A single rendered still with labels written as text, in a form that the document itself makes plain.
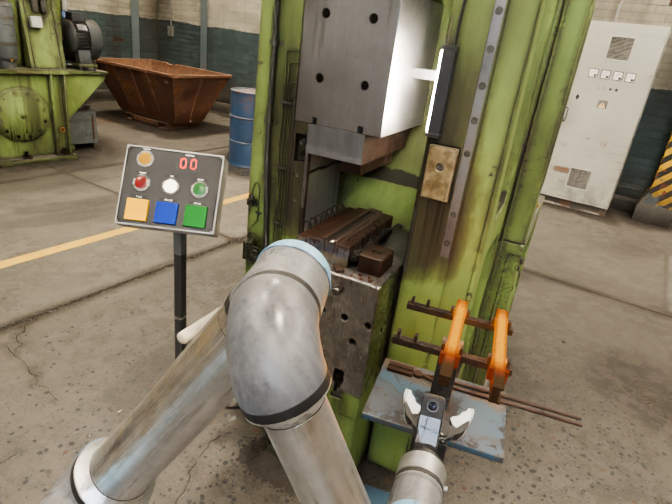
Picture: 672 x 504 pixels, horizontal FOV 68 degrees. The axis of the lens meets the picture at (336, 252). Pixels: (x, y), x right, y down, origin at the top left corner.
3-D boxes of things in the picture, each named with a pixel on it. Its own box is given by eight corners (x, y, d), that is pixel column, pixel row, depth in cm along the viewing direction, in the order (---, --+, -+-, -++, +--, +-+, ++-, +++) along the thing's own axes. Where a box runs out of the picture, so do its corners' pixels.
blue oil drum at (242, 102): (253, 172, 602) (257, 95, 567) (217, 161, 629) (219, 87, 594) (283, 165, 649) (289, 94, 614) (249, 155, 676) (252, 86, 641)
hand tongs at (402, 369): (580, 419, 152) (582, 416, 152) (582, 428, 149) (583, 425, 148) (389, 363, 167) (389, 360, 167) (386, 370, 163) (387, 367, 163)
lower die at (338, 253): (346, 268, 170) (349, 245, 167) (295, 252, 177) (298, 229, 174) (390, 233, 206) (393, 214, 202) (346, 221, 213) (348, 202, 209)
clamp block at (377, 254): (379, 278, 166) (382, 261, 163) (356, 271, 169) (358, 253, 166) (392, 266, 176) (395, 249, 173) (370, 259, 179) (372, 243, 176)
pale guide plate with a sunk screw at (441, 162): (446, 202, 160) (458, 149, 153) (419, 196, 163) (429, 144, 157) (448, 201, 162) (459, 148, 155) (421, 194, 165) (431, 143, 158)
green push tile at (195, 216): (204, 228, 171) (207, 206, 172) (182, 225, 171) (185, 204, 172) (205, 229, 173) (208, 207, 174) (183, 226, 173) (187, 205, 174)
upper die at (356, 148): (361, 165, 156) (365, 135, 152) (305, 152, 163) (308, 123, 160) (405, 147, 191) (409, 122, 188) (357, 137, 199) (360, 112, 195)
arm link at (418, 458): (398, 458, 91) (451, 477, 89) (404, 440, 96) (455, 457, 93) (390, 494, 95) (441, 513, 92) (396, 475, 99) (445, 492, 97)
